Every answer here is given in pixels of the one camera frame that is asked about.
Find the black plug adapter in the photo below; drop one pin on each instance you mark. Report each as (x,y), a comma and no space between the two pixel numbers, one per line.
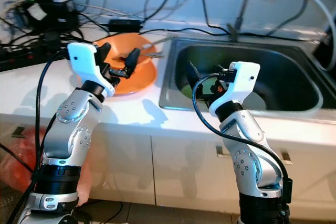
(52,40)

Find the orange plastic bag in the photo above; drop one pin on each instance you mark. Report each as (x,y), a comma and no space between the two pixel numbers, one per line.
(21,166)

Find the dark grey woven bag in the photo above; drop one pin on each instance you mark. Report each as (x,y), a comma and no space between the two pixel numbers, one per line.
(10,208)

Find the black power brick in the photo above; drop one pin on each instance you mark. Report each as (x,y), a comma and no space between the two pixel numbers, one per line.
(126,25)

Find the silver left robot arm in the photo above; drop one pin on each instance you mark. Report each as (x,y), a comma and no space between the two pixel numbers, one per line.
(68,140)

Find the stainless steel sink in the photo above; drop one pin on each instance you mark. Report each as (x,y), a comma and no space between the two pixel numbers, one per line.
(283,72)

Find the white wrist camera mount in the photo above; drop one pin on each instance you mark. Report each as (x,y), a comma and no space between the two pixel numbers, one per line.
(241,80)
(84,61)

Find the black charger box white labels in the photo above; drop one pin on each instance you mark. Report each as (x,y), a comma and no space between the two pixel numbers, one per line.
(50,11)

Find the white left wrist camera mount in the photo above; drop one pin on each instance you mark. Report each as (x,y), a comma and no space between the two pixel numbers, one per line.
(84,61)

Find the silver metal spoon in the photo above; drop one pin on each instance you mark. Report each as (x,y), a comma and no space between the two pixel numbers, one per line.
(157,42)

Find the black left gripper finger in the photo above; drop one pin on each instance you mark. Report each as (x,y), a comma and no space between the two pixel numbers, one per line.
(133,60)
(105,50)

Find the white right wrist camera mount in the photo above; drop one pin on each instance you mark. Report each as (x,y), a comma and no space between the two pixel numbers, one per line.
(241,80)

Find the grey round plate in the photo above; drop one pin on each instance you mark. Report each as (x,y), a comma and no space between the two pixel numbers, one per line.
(254,102)

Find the orange round plate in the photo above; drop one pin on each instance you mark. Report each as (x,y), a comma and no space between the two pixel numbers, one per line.
(142,80)

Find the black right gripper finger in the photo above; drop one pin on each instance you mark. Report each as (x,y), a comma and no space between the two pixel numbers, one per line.
(192,73)
(223,70)

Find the green round plate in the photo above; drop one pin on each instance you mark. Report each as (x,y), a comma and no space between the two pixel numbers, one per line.
(205,88)

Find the white cabinet door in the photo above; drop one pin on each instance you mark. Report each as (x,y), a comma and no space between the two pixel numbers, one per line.
(126,171)
(189,182)

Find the black power strip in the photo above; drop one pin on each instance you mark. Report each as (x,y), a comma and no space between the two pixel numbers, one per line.
(26,59)

